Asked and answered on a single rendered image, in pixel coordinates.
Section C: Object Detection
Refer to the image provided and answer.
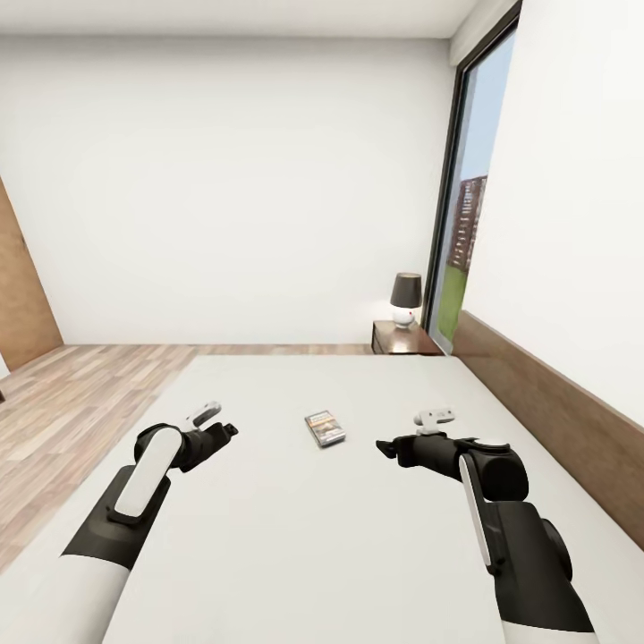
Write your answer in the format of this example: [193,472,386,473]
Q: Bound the hardback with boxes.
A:
[305,410,346,446]

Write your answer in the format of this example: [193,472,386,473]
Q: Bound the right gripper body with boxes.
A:
[395,431,448,474]

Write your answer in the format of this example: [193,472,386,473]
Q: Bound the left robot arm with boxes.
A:
[0,401,239,644]

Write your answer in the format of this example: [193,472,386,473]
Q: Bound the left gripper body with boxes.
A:
[180,422,239,473]

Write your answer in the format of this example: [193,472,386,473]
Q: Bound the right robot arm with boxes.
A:
[376,407,600,644]

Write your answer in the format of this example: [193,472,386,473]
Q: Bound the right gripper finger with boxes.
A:
[376,439,396,459]

